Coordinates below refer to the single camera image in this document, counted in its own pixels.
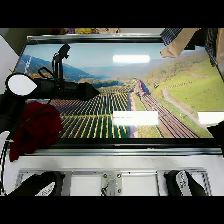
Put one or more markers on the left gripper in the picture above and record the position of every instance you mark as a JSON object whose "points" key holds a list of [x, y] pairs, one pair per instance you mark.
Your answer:
{"points": [[78, 91]]}

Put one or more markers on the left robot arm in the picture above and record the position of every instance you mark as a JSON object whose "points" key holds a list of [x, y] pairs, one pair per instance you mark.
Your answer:
{"points": [[43, 88]]}

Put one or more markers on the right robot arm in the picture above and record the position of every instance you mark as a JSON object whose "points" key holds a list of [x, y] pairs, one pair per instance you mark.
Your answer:
{"points": [[216, 136]]}

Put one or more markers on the heap of clothes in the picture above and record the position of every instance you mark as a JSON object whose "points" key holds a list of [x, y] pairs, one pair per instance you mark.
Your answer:
{"points": [[85, 30]]}

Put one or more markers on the red garment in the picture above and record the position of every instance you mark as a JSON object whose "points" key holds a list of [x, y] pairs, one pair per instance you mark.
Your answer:
{"points": [[40, 128]]}

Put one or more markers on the checked shirt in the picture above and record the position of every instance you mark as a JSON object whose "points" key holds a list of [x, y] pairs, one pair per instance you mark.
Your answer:
{"points": [[170, 35], [211, 43]]}

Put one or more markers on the silver frame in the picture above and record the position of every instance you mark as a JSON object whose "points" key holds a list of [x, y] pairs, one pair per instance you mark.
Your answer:
{"points": [[133, 160]]}

